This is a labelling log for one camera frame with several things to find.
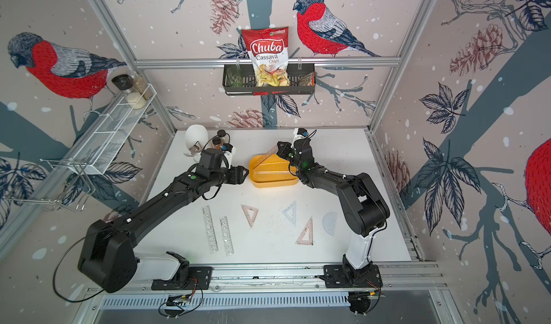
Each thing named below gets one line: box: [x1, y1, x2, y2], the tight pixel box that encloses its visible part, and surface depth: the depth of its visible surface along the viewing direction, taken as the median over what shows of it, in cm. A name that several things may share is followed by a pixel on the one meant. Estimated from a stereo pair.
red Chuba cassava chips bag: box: [241, 26, 291, 87], surface depth 84 cm
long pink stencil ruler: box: [251, 144, 279, 170], surface depth 97 cm
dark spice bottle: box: [216, 129, 229, 141], surface depth 109 cm
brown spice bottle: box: [212, 136, 223, 150], surface depth 106 cm
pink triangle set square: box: [240, 204, 259, 229], surface depth 92 cm
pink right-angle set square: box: [294, 215, 314, 246], surface depth 85 cm
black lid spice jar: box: [111, 73, 134, 91], surface depth 80 cm
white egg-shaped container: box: [185, 124, 209, 163], surface depth 103 cm
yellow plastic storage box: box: [249, 153, 300, 188], surface depth 98 cm
